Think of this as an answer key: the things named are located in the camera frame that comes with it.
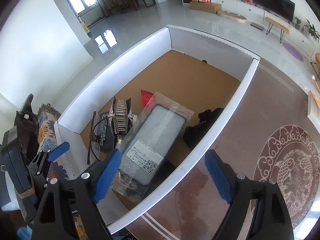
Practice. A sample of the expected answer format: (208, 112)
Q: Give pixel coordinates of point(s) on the black odor removing bar box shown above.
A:
(106, 140)

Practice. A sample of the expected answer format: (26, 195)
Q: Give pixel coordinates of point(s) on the oval beige cat scratcher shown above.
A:
(232, 16)

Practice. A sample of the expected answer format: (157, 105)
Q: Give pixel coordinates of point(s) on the brown cardboard box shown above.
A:
(212, 8)

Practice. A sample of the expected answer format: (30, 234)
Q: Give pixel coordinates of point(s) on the white tv cabinet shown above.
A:
(254, 14)

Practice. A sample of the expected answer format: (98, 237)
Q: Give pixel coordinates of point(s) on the red pouch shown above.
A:
(145, 97)

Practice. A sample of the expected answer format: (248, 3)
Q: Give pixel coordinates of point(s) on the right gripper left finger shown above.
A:
(69, 207)

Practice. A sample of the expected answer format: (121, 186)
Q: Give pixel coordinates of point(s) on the rhinestone hair clip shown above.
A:
(120, 117)

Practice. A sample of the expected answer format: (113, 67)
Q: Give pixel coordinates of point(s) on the white flat box lid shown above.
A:
(313, 110)

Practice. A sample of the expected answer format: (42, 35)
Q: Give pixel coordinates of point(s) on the black fluffy hair accessory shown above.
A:
(194, 134)

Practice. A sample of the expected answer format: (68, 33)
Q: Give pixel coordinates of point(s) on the potted green plant right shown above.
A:
(312, 33)

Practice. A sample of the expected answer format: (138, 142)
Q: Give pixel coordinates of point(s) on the orange rocking lounge chair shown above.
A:
(316, 66)

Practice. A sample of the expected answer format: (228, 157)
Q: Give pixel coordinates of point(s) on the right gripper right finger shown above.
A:
(271, 219)

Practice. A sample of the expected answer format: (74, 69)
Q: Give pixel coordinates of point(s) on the small wooden bench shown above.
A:
(283, 29)

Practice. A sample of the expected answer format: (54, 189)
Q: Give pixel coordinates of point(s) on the black flat screen television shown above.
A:
(282, 8)

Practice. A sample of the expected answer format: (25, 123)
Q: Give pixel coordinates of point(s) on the purple round floor mat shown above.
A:
(293, 51)

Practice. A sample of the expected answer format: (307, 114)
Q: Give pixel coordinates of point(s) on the phone case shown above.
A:
(145, 147)

